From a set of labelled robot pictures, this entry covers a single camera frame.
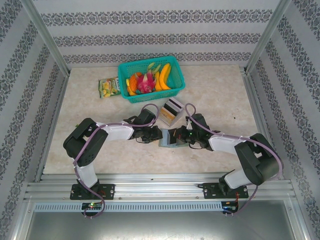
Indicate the grey-green card holder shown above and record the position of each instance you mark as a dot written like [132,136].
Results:
[163,142]

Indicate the clear plastic card box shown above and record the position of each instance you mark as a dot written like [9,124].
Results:
[176,120]

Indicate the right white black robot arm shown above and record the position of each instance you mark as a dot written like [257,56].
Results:
[225,143]

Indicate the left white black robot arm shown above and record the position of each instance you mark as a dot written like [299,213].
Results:
[117,131]

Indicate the white card with black stripe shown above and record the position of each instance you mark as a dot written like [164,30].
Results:
[175,103]

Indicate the teal plastic basket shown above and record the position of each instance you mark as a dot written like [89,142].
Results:
[150,98]

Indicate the pink dragon fruit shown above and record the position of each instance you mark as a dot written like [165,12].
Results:
[145,82]

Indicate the long yellow orange fruit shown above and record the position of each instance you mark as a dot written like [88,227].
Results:
[163,77]

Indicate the yellow green snack bag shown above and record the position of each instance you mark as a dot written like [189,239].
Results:
[108,87]

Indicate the small controller circuit board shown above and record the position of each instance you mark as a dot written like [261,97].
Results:
[92,205]
[231,206]

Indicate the aluminium mounting rail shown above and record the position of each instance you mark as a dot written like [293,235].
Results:
[155,187]

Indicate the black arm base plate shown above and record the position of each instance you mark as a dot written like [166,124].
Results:
[210,191]
[107,192]

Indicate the aluminium table side rail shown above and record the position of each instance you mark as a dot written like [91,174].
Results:
[263,130]

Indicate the aluminium frame post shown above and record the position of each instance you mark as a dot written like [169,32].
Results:
[267,37]
[46,37]

